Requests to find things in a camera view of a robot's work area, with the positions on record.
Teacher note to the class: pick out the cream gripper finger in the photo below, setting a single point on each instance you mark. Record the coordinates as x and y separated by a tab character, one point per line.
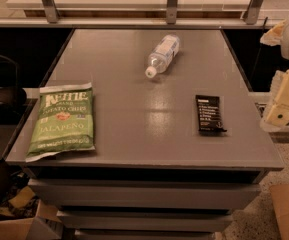
274	36
276	113

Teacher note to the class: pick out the cardboard box left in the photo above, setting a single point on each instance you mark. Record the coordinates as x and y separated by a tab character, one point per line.
43	226

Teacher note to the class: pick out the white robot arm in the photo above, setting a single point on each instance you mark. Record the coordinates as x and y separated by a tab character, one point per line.
285	41

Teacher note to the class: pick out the black rxbar chocolate bar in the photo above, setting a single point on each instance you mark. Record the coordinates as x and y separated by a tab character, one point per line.
209	114

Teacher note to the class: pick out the black chair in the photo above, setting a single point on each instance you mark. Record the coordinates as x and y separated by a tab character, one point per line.
12	95

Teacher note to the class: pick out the metal railing frame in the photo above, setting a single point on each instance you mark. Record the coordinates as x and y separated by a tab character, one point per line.
167	14

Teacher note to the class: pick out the grey drawer cabinet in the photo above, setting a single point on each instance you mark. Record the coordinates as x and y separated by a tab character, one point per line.
153	175

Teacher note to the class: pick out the green jalapeno chip bag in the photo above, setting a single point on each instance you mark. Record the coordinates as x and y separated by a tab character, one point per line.
64	121

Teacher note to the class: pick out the clear plastic water bottle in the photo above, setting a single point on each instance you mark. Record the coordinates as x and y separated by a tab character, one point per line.
162	56

